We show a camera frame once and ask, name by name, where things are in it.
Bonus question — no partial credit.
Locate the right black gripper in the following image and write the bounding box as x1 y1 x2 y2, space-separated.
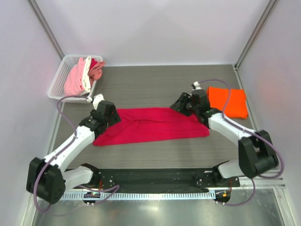
170 92 199 117

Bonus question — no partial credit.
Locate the white plastic laundry basket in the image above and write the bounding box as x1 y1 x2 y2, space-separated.
48 54 103 104

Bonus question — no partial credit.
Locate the left aluminium frame post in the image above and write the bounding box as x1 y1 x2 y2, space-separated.
27 0 65 59

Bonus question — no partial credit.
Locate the slotted cable duct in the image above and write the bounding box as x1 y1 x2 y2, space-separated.
60 190 215 201

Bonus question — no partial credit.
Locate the folded orange t shirt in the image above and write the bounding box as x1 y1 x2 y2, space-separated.
206 87 248 119

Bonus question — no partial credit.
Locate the dark red t shirt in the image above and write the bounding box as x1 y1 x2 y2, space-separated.
90 58 97 69

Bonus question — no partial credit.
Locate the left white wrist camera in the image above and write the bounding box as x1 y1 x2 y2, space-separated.
87 94 104 110

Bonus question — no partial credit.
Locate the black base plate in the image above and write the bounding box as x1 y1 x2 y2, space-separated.
87 168 240 194

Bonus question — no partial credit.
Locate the crimson red t shirt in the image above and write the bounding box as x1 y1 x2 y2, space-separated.
93 107 210 146

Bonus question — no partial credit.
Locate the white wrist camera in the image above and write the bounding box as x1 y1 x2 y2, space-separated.
191 81 203 93
87 94 104 110

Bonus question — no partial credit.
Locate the light pink t shirt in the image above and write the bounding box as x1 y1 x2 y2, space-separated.
64 57 85 96

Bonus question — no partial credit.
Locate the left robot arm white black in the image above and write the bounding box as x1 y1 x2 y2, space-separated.
26 100 121 204

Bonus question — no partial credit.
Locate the white t shirt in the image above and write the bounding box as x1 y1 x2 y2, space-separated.
82 56 92 94

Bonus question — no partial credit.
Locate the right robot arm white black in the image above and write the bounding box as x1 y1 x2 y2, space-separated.
170 89 279 186

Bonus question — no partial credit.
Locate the salmon pink t shirt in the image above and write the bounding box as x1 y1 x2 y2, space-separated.
88 61 105 83

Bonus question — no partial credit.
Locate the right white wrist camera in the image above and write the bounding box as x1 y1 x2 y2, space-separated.
191 81 203 93

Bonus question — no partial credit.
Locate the right aluminium frame post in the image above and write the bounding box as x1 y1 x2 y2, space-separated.
233 0 278 71

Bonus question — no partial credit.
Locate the aluminium frame post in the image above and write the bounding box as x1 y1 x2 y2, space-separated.
27 0 65 59
233 0 278 71

